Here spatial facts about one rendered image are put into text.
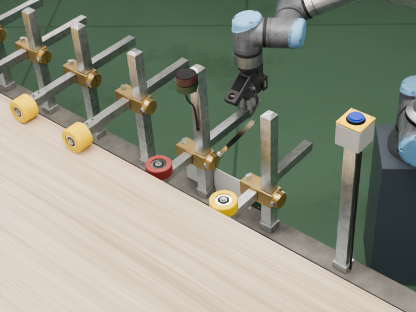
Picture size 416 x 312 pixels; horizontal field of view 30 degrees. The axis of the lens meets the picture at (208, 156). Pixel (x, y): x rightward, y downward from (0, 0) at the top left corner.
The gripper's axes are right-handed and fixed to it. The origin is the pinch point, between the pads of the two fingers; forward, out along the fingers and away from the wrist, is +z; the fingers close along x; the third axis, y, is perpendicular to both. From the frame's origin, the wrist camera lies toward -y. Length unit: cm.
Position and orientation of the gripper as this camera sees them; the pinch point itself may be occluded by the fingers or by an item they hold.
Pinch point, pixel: (246, 116)
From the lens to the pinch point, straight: 256.9
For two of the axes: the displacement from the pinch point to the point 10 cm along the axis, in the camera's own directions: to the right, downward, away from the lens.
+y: 6.5, -5.4, 5.4
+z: 0.7, 7.5, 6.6
